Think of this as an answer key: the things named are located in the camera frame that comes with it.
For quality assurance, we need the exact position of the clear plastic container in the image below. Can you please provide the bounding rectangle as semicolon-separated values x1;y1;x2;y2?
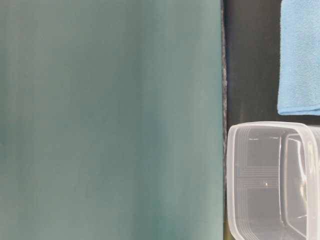
226;121;320;240

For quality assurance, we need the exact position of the blue towel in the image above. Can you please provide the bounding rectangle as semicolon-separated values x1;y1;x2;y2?
277;0;320;116

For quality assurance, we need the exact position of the green backdrop curtain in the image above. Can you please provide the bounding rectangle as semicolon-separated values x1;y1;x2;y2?
0;0;224;240

